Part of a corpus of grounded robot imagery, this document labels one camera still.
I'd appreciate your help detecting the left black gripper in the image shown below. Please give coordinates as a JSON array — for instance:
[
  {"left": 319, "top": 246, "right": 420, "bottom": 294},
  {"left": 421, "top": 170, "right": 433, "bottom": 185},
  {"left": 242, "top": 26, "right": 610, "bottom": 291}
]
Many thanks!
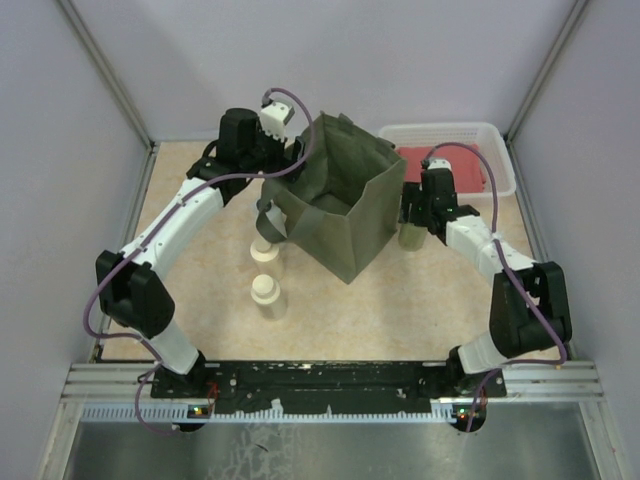
[{"left": 241, "top": 117, "right": 306, "bottom": 183}]

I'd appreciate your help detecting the green bottle with beige cap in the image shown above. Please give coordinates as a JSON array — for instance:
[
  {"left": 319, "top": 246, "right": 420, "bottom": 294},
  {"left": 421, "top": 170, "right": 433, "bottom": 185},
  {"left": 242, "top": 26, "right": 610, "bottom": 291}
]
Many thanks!
[{"left": 398, "top": 222, "right": 428, "bottom": 252}]

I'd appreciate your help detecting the green canvas bag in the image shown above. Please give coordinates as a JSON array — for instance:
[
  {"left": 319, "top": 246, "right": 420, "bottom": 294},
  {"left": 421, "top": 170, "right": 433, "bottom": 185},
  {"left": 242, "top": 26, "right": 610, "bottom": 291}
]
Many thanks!
[{"left": 260, "top": 112, "right": 407, "bottom": 284}]

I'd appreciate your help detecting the cream bottle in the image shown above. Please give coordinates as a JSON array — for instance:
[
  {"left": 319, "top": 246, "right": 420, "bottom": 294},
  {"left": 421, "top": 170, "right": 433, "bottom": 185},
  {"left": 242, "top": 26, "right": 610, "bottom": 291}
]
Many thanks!
[
  {"left": 250, "top": 274, "right": 287, "bottom": 320},
  {"left": 250, "top": 236, "right": 285, "bottom": 280}
]

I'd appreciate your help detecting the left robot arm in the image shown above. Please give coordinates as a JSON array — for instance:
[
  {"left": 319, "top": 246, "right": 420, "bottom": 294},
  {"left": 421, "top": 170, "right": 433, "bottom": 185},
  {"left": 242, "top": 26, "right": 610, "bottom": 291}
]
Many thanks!
[{"left": 96, "top": 101, "right": 304, "bottom": 397}]

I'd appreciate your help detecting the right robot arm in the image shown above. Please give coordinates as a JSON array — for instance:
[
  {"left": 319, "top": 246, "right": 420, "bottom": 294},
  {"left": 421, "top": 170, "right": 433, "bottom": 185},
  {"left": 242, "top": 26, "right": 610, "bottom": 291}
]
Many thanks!
[{"left": 400, "top": 167, "right": 573, "bottom": 396}]

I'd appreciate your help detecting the red folded cloth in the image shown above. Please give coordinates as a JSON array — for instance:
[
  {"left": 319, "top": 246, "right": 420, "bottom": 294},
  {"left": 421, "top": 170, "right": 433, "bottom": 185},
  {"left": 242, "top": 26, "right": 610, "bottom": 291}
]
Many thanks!
[{"left": 396, "top": 146, "right": 486, "bottom": 194}]

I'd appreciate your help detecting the rear white bottle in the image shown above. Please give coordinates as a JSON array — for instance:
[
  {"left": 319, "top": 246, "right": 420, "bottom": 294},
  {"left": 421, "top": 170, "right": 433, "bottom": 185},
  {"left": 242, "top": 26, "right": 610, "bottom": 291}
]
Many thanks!
[{"left": 256, "top": 199, "right": 287, "bottom": 244}]

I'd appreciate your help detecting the white plastic basket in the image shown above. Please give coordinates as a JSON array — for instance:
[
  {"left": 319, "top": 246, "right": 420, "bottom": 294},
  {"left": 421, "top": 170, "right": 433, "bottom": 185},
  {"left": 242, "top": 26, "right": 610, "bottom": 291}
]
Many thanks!
[{"left": 379, "top": 122, "right": 516, "bottom": 201}]

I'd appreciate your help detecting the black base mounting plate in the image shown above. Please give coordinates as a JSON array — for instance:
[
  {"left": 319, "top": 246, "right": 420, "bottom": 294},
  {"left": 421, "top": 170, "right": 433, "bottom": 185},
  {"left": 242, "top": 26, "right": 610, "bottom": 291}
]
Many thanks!
[{"left": 151, "top": 359, "right": 506, "bottom": 428}]

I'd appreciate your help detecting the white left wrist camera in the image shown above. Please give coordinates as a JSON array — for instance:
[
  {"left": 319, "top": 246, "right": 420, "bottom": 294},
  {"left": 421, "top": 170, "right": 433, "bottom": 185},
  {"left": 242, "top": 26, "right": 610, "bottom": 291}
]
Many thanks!
[{"left": 258, "top": 100, "right": 295, "bottom": 143}]

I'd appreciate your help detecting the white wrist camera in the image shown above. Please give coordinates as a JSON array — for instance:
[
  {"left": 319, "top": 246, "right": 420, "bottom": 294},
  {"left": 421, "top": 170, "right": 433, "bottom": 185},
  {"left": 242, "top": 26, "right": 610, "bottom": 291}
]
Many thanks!
[
  {"left": 258, "top": 100, "right": 295, "bottom": 143},
  {"left": 421, "top": 158, "right": 452, "bottom": 172}
]

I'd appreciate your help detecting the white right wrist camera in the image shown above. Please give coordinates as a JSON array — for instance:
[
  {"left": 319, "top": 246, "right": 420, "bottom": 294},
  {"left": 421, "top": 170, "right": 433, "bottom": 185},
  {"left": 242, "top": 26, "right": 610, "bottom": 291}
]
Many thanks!
[{"left": 421, "top": 158, "right": 452, "bottom": 172}]

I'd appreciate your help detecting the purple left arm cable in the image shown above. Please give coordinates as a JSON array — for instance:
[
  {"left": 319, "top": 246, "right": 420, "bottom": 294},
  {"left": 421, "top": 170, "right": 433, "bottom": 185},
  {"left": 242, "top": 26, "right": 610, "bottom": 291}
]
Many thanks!
[{"left": 82, "top": 87, "right": 317, "bottom": 351}]

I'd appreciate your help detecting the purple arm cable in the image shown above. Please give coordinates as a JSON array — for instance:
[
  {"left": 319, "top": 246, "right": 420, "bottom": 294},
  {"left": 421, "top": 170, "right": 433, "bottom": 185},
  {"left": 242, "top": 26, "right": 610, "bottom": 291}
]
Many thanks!
[
  {"left": 82, "top": 87, "right": 317, "bottom": 351},
  {"left": 422, "top": 141, "right": 569, "bottom": 434}
]

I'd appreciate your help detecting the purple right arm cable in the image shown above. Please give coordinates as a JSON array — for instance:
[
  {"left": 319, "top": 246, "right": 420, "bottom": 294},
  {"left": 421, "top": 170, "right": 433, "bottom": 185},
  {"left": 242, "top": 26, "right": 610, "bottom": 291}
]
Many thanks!
[{"left": 422, "top": 141, "right": 569, "bottom": 434}]

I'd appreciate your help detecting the white slotted cable duct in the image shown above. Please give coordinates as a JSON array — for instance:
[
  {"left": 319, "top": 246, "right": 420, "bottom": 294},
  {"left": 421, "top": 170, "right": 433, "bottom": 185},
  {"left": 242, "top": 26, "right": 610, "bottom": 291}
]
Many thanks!
[{"left": 79, "top": 403, "right": 489, "bottom": 424}]

